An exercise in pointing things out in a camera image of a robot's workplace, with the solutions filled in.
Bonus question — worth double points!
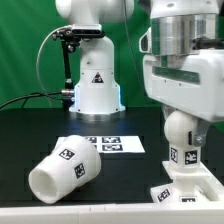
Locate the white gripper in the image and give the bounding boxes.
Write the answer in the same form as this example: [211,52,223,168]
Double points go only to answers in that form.
[143,50,224,146]

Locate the grey camera cable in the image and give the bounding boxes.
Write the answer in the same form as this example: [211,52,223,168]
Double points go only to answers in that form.
[35,25,73,108]

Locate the black camera stand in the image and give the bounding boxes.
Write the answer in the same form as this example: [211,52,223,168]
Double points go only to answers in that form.
[52,28,81,111]

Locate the white lamp base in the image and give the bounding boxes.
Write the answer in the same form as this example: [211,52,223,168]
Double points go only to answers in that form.
[150,161,209,203]

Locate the white table border frame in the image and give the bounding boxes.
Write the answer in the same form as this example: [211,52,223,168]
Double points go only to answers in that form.
[0,161,224,224]

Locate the black cables on table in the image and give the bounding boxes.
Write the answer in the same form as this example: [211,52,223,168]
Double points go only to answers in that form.
[0,91,64,111]

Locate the white marker sheet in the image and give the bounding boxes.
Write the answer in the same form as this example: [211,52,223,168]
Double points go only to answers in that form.
[54,135,145,153]

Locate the black camera on stand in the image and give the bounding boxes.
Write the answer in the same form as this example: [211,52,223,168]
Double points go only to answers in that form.
[71,24,104,38]

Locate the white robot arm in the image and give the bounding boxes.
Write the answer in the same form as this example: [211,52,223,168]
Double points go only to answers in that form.
[56,0,224,146]

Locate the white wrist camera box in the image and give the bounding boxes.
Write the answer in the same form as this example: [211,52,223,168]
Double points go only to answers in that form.
[139,29,152,54]

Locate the white lamp shade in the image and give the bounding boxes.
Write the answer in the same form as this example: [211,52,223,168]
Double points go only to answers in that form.
[28,135,101,204]

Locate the white lamp bulb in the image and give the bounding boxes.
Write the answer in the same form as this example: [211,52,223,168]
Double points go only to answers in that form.
[164,110,201,172]

